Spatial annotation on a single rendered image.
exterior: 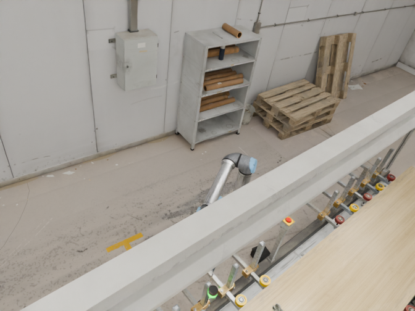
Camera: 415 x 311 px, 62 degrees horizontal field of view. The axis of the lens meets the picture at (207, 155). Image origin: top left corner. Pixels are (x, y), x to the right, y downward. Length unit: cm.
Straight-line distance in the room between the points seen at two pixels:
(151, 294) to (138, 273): 9
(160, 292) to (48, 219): 335
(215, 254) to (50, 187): 368
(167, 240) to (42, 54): 321
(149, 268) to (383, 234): 283
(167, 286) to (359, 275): 230
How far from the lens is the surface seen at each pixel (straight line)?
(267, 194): 96
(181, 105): 483
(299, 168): 108
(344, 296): 285
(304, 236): 331
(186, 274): 88
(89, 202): 422
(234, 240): 95
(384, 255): 326
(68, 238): 394
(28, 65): 386
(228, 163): 263
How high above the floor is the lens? 312
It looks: 40 degrees down
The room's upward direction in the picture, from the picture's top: 10 degrees clockwise
